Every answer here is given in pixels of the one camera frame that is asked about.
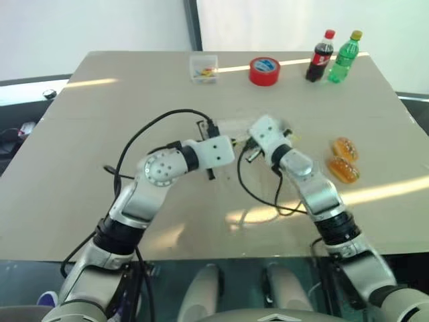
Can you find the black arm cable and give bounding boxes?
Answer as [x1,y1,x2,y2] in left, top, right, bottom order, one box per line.
[103,109,221,191]
[237,140,310,216]

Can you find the clear plastic box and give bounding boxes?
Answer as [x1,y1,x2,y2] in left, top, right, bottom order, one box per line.
[189,54,219,84]

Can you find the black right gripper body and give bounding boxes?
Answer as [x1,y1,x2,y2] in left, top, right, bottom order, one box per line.
[243,127,301,164]

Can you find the cola bottle with red cap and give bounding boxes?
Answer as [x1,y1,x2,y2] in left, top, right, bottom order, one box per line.
[305,29,336,83]

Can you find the red tape roll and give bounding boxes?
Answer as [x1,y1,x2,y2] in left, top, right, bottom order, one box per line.
[249,56,281,87]

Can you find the colourful small pieces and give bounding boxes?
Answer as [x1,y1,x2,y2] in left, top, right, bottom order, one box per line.
[193,66,216,82]

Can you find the orange burger-shaped snack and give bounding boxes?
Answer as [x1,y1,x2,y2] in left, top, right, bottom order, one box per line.
[331,136,359,161]
[327,156,361,184]

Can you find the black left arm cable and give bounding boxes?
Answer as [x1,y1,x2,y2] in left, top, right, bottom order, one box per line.
[103,109,221,191]

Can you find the green soda bottle, yellow cap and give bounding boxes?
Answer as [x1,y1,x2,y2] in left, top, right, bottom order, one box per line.
[327,30,363,84]

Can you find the grey robot torso front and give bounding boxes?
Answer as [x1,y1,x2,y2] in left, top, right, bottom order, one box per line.
[200,310,340,322]

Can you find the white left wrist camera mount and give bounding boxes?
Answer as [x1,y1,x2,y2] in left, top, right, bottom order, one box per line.
[182,133,235,170]

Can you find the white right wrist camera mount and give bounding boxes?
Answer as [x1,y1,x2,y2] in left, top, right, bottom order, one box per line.
[249,114,291,158]

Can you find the clear plastic bag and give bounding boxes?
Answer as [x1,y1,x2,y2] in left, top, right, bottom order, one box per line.
[214,115,259,146]

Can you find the red and white small item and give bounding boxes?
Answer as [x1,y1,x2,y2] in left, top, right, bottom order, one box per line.
[18,122,36,138]

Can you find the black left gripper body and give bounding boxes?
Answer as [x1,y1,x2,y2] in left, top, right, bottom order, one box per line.
[196,119,221,181]

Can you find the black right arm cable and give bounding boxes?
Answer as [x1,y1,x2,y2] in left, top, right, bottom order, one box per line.
[237,140,310,216]

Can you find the blue shoe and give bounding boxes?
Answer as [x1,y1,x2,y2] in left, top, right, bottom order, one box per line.
[36,290,59,308]

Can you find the dark window frame post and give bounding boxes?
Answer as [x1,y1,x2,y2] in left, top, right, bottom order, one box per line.
[183,0,204,52]

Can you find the dark side desk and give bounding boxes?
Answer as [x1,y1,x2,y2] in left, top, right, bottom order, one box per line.
[0,78,73,176]

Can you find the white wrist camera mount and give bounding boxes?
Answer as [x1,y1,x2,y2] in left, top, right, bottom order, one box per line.
[182,133,235,170]
[249,114,291,158]

